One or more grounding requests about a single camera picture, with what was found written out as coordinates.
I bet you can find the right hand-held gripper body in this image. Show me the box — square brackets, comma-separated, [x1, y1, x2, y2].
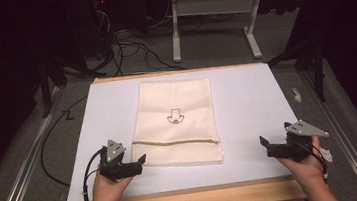
[278, 116, 333, 165]

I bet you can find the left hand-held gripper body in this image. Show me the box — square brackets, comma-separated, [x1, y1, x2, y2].
[95, 137, 132, 183]

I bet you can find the cream zippered cloth pouch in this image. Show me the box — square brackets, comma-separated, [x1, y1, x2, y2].
[123, 73, 226, 173]

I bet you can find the person's right hand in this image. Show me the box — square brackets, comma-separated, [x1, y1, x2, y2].
[274, 135, 329, 201]

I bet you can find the person's left hand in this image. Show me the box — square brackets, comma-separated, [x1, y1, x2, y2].
[88, 167, 137, 201]

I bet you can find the white table mat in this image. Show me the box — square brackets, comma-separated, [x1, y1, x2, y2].
[54, 59, 305, 201]

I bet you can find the small white plastic piece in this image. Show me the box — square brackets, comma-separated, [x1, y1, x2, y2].
[291, 86, 303, 105]

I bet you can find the black metal stand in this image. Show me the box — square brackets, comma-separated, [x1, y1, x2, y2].
[265, 36, 331, 109]
[34, 51, 73, 120]

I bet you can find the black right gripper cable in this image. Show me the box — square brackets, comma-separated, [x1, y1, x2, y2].
[300, 138, 329, 182]

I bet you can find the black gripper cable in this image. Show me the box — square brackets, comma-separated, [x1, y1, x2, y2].
[300, 138, 329, 182]
[77, 147, 112, 201]

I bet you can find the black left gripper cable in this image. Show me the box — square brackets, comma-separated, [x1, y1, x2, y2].
[77, 147, 112, 201]

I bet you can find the metal floor rail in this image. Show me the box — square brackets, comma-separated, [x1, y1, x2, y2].
[0, 85, 77, 201]
[298, 61, 357, 201]

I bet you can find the black floor cable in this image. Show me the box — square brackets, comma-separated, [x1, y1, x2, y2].
[33, 95, 99, 191]

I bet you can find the tangle of black cables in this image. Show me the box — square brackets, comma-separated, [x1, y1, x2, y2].
[87, 0, 187, 81]

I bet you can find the white desk frame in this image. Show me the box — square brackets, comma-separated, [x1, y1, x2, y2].
[166, 0, 271, 69]

